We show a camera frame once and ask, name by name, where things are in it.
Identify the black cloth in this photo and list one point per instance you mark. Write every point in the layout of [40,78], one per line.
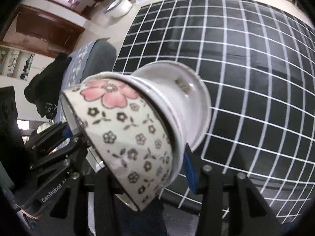
[44,88]

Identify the grey floral chair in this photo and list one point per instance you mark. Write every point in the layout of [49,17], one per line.
[98,56]

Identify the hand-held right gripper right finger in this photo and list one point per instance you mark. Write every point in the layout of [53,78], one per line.
[190,169]

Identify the floral patterned bowl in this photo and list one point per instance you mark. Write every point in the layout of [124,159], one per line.
[135,140]

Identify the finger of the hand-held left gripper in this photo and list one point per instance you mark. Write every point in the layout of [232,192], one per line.
[73,148]
[66,132]

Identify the person's dark trousers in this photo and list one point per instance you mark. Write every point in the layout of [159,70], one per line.
[142,222]

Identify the brown wooden door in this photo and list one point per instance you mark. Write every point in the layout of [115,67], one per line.
[49,32]

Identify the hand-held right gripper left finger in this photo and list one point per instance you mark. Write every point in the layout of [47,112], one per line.
[103,189]

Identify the white basin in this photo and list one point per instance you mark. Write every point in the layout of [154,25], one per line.
[120,6]

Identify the white bowl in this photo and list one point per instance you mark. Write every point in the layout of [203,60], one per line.
[177,103]

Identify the black white checked blanket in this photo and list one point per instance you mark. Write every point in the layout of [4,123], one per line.
[246,78]

